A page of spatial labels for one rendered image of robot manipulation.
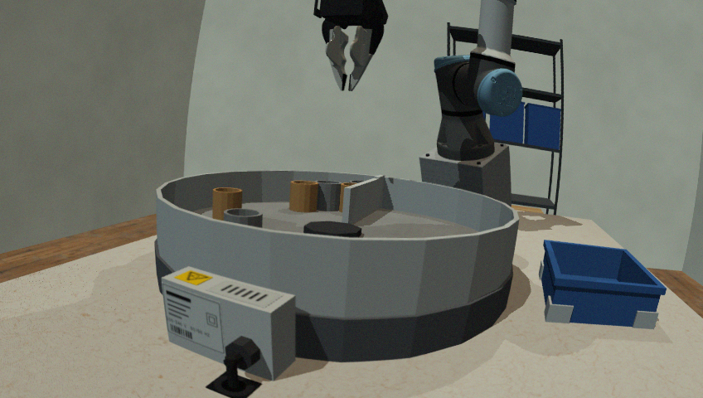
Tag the blue crate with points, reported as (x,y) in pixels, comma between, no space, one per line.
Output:
(615,289)

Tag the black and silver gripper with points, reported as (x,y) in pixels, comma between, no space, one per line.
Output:
(339,14)

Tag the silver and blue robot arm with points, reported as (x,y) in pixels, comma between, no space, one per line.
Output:
(484,82)

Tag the bronze bushing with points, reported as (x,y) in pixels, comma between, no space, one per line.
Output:
(303,197)
(347,184)
(225,198)

